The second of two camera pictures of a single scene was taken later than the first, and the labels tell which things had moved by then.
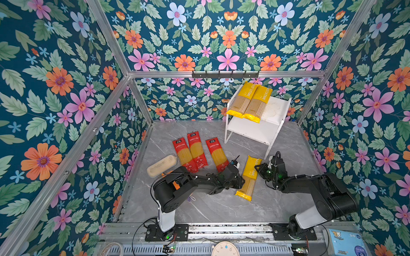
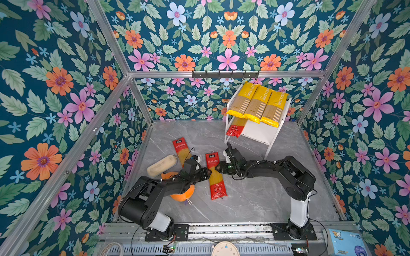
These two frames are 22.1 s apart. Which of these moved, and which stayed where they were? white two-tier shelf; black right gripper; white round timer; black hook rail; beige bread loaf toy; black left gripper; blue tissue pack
Moved: black left gripper; black right gripper
Stayed: white round timer; blue tissue pack; white two-tier shelf; beige bread loaf toy; black hook rail
